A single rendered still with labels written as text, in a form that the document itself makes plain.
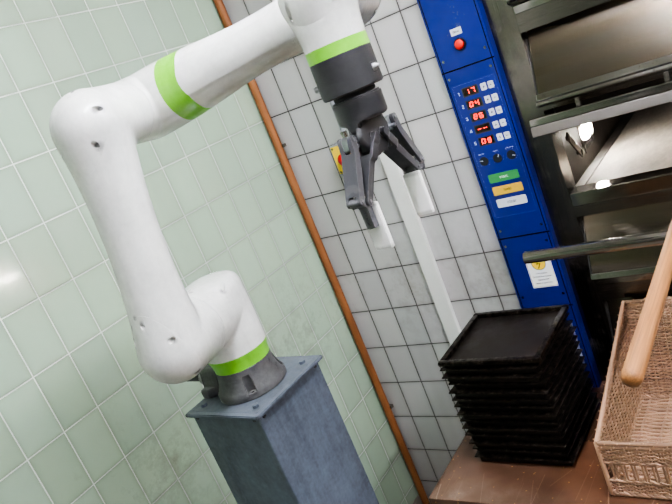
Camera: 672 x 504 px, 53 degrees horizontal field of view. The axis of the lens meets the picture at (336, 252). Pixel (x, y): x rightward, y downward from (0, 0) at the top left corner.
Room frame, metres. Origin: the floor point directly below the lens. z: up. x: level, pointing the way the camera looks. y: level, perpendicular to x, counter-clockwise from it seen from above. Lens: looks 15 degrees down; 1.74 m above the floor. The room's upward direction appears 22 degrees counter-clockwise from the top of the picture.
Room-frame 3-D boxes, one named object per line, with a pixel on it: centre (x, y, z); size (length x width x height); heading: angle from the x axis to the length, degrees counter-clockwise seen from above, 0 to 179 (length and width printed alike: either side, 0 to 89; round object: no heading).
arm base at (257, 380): (1.35, 0.30, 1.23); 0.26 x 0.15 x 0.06; 49
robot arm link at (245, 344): (1.31, 0.27, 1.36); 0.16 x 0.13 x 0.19; 154
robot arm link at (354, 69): (0.99, -0.11, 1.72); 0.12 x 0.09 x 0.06; 50
